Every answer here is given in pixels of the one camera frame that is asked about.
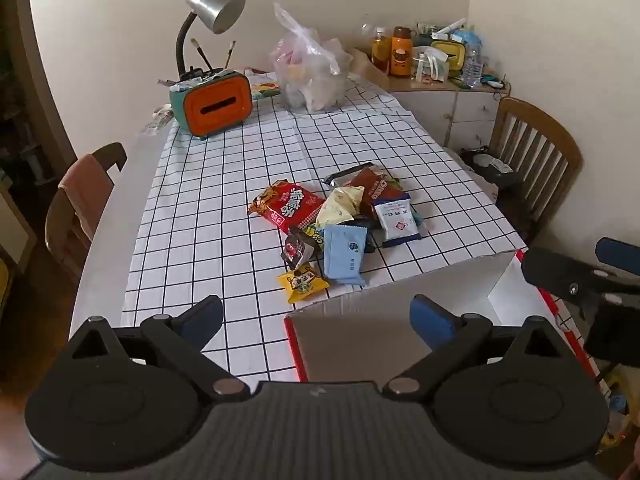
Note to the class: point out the white tube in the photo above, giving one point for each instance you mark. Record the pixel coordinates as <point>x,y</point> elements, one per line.
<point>450,27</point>

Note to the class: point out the brown cardboard flap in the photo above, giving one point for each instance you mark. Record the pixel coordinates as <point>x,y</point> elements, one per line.
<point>367,67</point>

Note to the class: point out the small yellow packet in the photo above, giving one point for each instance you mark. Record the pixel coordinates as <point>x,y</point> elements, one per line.
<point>302,282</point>

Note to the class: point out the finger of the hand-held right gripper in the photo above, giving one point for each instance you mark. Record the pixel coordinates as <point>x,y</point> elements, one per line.
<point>617,252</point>
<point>560,272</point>

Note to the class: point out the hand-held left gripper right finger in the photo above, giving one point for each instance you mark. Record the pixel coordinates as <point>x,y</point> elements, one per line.
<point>429,317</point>

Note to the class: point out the silver desk lamp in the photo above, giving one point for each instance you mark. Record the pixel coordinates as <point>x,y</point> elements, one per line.
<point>215,7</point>

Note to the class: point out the shiny brown cookie bag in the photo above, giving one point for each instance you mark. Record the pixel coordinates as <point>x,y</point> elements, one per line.
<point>372,190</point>

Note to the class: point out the orange and teal tissue box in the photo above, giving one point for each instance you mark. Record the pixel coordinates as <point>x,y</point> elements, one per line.
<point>217,105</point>

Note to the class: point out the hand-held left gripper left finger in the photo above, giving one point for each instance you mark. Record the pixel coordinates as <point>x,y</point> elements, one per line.
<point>202,319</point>

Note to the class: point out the orange thermos bottle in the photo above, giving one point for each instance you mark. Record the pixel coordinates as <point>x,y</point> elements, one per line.
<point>401,55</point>

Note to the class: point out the blue plastic pack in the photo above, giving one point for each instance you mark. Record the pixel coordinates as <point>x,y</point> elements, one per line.
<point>467,39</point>

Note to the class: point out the small dark red-print packet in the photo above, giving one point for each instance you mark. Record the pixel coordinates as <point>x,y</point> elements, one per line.
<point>297,247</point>

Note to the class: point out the white checkered tablecloth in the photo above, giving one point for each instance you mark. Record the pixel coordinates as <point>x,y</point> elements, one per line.
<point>225,160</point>

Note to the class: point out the silver and black snack packet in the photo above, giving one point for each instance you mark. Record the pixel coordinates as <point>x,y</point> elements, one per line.
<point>340,176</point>

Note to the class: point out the paintbrush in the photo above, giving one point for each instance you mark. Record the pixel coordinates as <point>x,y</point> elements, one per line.
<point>231,54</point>
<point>201,54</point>

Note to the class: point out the cream yellow snack packet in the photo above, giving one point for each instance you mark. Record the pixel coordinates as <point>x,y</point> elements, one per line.
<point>340,207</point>

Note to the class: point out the clear plastic bag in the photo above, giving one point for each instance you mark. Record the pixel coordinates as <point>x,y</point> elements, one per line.
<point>312,70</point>

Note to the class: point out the red and white cardboard box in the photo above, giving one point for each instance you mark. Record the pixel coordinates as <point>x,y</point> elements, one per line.
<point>370,325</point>

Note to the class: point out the clear water bottle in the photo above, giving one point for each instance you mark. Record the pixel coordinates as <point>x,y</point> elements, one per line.
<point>472,65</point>

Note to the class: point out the black bag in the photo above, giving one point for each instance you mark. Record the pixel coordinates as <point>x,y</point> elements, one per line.
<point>492,167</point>

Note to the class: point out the white cabinet with wooden top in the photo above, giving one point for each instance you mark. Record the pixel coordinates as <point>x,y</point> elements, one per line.
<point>450,110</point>

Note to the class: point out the red snack bag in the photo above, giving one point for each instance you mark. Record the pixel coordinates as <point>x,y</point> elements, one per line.
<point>292,205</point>

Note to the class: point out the white and blue packet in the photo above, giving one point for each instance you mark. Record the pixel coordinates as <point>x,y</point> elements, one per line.
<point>397,220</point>

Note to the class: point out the slatted wooden chair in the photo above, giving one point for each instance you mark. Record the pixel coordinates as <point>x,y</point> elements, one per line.
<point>540,145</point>

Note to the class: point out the orange juice bottle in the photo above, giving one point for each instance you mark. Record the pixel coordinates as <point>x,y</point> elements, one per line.
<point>380,52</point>

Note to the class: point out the dark wooden shelf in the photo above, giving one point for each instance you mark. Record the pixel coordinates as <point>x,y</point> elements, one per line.
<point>20,85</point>

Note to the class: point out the flat printed packet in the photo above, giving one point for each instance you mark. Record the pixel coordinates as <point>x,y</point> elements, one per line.
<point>264,87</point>

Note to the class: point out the small clear wrapper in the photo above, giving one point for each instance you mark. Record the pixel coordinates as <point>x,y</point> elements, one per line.
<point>161,119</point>

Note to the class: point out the curved-back wooden chair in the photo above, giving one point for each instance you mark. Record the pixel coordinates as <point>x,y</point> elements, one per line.
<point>60,220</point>

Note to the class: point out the yellow bin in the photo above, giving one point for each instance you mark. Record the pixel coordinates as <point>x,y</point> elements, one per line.
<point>615,410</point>

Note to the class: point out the light blue packet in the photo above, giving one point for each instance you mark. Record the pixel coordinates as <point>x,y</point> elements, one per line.
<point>345,255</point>

